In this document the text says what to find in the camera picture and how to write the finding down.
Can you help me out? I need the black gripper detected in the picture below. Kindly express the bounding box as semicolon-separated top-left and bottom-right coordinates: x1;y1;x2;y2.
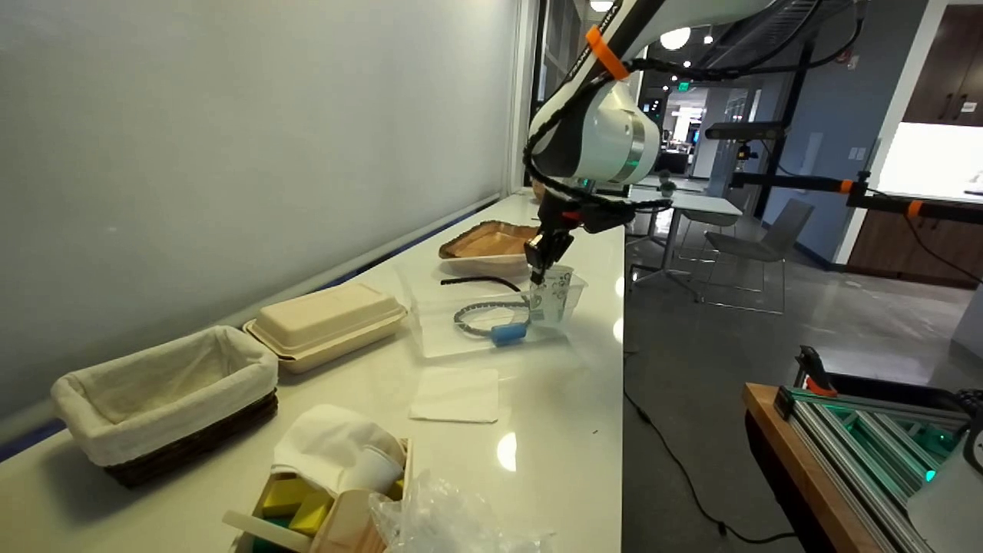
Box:
526;197;633;286

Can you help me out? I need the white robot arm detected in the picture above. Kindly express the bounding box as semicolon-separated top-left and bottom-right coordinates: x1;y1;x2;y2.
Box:
524;0;776;283

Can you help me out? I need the clear plastic container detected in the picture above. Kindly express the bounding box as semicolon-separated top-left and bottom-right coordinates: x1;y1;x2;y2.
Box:
400;268;580;359

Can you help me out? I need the brown rectangular wooden tray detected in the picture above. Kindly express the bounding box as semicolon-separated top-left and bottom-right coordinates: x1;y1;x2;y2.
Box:
441;222;537;260

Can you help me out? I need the white background table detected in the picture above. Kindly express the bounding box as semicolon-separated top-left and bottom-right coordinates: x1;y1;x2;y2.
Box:
628;184;742;271

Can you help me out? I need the white paper napkin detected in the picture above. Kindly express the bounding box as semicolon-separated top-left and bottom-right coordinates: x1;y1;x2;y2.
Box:
408;368;499;425

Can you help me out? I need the grey office chair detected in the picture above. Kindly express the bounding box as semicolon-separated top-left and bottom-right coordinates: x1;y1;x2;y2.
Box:
708;201;814;314

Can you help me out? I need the beige clamshell takeout box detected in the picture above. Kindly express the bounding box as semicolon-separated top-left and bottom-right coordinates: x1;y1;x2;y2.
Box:
246;283;406;373

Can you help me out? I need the crumpled clear plastic bag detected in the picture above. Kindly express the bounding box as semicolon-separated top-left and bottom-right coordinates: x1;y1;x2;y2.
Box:
368;474;553;553

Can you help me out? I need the white crumpled cloth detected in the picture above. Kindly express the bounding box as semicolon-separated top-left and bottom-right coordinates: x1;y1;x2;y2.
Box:
270;407;406;495

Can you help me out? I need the wooden organizer box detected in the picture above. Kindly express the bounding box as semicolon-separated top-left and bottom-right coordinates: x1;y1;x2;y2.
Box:
222;441;408;553

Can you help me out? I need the wooden bench edge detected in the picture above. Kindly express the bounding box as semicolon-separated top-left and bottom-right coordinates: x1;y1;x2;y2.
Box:
743;384;898;553

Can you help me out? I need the cloth lined wicker basket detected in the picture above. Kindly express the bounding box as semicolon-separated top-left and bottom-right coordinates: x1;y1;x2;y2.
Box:
50;325;281;489

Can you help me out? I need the black camera boom stand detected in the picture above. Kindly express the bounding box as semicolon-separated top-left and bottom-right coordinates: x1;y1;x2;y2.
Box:
703;40;983;228

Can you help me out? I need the black floor cable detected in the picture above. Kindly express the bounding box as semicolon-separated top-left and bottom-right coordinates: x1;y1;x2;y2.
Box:
623;393;800;547

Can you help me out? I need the aluminium frame rail assembly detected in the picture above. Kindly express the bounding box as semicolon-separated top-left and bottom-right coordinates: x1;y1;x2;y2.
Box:
778;344;983;553

